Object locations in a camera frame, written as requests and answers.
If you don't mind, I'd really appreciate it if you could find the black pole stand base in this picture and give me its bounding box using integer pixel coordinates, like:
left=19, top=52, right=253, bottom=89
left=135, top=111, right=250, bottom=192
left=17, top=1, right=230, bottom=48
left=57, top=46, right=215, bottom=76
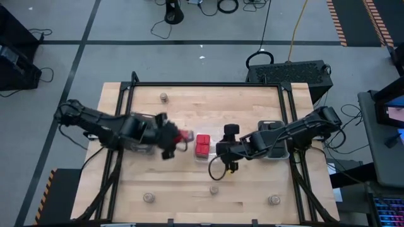
left=163, top=0, right=185, bottom=26

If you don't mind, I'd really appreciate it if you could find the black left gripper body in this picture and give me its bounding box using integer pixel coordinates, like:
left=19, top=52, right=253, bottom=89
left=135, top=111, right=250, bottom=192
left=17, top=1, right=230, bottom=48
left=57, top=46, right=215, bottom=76
left=153, top=112, right=182, bottom=160

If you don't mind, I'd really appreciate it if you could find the yellow cable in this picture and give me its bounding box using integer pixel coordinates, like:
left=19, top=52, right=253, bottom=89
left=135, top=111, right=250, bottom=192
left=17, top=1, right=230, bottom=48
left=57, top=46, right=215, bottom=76
left=286, top=0, right=309, bottom=63

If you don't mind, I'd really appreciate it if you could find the computer monitor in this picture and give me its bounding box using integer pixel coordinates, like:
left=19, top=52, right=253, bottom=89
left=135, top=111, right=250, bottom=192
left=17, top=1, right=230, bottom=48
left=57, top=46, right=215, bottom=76
left=374, top=77, right=404, bottom=129

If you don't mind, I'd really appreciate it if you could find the black keyboard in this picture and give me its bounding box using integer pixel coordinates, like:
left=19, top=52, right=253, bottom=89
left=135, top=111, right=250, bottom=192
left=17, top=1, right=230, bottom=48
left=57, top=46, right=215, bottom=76
left=371, top=195, right=404, bottom=227

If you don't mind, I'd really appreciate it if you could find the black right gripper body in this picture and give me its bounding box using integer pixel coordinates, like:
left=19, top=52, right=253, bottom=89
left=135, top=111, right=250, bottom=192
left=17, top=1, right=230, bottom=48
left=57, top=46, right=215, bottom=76
left=220, top=123, right=241, bottom=173

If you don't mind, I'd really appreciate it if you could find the red-lidded smoked paprika tin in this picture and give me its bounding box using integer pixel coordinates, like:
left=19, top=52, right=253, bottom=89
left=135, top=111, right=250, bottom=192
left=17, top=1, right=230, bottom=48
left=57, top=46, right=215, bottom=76
left=195, top=134, right=211, bottom=146
left=194, top=144, right=210, bottom=159
left=175, top=129, right=194, bottom=143

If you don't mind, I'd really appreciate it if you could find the dark grey plastic bin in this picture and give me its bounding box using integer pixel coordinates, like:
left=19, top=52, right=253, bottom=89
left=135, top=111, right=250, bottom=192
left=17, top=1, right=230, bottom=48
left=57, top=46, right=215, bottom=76
left=124, top=112, right=160, bottom=156

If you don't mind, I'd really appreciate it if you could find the hazard-striped black floor mat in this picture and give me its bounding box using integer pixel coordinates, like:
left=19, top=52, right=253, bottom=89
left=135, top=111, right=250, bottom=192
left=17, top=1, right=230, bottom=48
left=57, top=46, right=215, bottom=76
left=326, top=0, right=395, bottom=48
left=33, top=168, right=83, bottom=226

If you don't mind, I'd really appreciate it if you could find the black cable coil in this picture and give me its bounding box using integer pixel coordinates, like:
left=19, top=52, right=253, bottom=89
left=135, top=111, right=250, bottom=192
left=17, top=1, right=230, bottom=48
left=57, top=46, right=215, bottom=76
left=245, top=50, right=275, bottom=69
left=217, top=0, right=240, bottom=15

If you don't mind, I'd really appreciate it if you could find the white plastic bin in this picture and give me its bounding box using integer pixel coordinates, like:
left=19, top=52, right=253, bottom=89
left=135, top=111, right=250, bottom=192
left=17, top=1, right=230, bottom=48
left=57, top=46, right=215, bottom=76
left=256, top=119, right=290, bottom=161

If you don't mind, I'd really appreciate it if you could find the grey desk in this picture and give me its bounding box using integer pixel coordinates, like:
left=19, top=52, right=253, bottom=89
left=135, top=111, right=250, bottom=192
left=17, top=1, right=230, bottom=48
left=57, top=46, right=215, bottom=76
left=357, top=90, right=404, bottom=189

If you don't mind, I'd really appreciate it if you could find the black aluminium table frame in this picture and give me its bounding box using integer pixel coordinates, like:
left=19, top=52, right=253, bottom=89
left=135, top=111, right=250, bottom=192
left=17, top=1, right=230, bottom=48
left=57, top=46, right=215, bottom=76
left=74, top=71, right=340, bottom=227

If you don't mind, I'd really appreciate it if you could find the clear plastic bin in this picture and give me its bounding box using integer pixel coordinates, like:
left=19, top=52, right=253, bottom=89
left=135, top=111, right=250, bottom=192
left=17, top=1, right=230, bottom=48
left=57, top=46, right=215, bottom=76
left=192, top=122, right=222, bottom=164

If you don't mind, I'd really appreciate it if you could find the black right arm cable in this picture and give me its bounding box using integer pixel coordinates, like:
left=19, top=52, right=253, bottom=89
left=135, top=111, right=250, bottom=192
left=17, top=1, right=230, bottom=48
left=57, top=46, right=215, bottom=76
left=207, top=153, right=233, bottom=182

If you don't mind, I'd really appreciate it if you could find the black equipment case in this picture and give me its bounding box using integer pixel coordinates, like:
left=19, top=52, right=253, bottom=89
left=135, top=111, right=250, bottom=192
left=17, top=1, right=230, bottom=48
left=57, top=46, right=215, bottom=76
left=0, top=6, right=43, bottom=92

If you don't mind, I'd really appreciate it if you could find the black perforated computer tower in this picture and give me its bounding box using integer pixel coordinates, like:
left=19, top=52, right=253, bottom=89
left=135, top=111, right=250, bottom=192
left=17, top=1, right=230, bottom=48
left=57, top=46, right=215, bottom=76
left=245, top=59, right=334, bottom=104

